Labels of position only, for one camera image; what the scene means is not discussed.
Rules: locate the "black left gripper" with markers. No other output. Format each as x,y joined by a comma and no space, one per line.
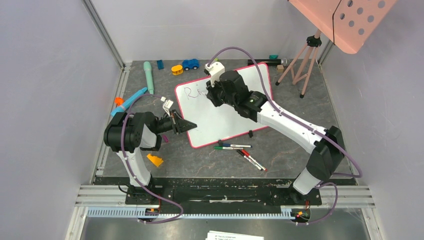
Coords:
180,125

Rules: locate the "pink tripod stand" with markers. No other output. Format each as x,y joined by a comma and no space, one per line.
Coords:
311,47

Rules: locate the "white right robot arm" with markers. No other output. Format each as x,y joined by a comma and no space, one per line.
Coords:
325,146

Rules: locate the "blue toy car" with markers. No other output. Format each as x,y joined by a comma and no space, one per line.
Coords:
190,64

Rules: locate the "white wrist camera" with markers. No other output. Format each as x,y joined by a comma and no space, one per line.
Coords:
166,105
215,70

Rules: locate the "white comb cable duct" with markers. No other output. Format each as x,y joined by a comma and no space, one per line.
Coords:
142,213

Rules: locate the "red whiteboard marker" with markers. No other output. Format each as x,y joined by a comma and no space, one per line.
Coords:
256,163

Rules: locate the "teal block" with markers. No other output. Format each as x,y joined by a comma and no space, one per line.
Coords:
273,56

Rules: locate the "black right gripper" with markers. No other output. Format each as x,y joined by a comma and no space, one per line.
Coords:
214,96

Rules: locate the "yellow oval toy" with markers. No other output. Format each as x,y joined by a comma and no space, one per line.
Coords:
177,69

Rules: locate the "white printed paper sheet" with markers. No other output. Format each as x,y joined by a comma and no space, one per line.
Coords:
218,235

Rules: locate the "teal green toy microphone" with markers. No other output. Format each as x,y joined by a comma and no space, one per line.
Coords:
147,67

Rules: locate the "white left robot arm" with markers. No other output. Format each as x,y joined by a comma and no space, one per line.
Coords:
128,134

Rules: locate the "black cylinder flashlight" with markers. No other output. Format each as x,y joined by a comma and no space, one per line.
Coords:
269,62

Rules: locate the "pink perforated music stand tray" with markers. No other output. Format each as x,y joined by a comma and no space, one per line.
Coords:
347,23

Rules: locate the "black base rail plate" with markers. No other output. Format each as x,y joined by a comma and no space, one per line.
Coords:
215,195

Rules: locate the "pink framed whiteboard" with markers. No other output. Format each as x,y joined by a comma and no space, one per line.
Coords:
213,123

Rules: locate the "orange small toy piece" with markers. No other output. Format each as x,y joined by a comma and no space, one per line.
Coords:
118,101

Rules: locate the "blue toy marker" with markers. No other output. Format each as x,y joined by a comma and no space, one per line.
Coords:
127,103

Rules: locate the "wooden cube block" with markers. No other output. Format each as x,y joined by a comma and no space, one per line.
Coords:
280,68

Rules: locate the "blue whiteboard marker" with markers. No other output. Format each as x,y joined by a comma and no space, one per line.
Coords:
235,145

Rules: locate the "dark blue block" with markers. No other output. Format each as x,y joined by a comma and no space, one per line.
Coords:
160,64

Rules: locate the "orange wedge block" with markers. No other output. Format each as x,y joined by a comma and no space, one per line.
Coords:
157,161

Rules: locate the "green whiteboard marker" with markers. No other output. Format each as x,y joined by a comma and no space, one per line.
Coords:
227,148

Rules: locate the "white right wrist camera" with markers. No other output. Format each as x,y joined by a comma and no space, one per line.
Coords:
215,70

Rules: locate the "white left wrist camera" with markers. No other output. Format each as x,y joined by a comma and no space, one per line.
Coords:
166,105

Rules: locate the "black whiteboard marker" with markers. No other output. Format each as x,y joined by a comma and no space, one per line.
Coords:
248,159

